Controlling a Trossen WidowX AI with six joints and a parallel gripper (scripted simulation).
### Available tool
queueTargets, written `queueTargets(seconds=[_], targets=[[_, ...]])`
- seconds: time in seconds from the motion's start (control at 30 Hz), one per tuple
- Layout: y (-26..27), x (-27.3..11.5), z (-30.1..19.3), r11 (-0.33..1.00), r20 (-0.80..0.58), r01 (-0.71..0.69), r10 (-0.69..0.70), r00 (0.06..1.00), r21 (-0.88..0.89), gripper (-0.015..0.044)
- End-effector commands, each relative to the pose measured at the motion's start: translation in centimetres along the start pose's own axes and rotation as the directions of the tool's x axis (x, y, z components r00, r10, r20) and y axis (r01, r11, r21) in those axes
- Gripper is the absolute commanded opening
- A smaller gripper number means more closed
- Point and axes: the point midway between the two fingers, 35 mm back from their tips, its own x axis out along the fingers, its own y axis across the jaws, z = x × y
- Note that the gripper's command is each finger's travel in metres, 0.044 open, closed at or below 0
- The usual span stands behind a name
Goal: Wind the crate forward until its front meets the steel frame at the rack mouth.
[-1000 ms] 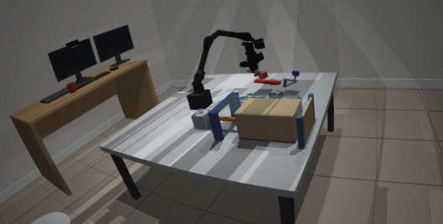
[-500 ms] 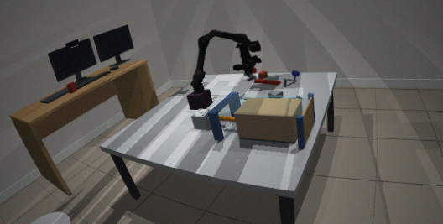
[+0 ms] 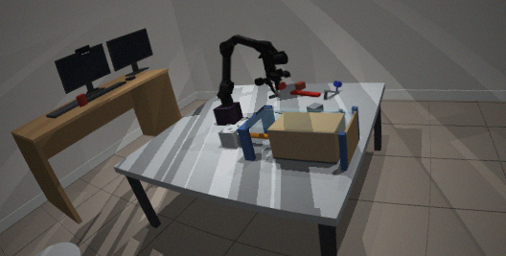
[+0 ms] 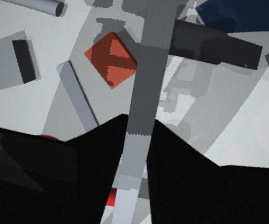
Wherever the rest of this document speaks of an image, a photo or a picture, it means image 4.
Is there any dark grey cube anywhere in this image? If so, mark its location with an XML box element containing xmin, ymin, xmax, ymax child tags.
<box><xmin>0</xmin><ymin>39</ymin><xmax>37</xmax><ymax>91</ymax></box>

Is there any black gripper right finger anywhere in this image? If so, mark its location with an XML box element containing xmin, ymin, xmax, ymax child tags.
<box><xmin>146</xmin><ymin>119</ymin><xmax>269</xmax><ymax>224</ymax></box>

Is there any small red cube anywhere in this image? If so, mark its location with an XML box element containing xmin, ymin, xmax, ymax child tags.
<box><xmin>83</xmin><ymin>32</ymin><xmax>138</xmax><ymax>89</ymax></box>

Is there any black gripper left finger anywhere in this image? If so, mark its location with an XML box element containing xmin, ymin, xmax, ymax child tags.
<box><xmin>0</xmin><ymin>113</ymin><xmax>129</xmax><ymax>224</ymax></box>

